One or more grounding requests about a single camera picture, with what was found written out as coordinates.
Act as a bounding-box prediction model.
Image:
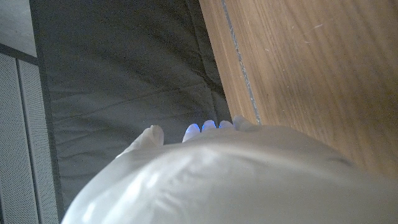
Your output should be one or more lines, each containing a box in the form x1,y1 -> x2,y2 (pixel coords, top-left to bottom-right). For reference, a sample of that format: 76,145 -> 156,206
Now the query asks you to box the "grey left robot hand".
61,115 -> 398,224

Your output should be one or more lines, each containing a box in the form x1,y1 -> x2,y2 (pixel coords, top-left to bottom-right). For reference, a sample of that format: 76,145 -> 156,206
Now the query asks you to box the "black backdrop curtain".
29,0 -> 233,212

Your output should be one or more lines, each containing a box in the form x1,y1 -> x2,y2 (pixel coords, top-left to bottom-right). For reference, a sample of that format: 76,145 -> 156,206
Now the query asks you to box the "grey perforated panel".
17,58 -> 60,224
0,52 -> 40,224

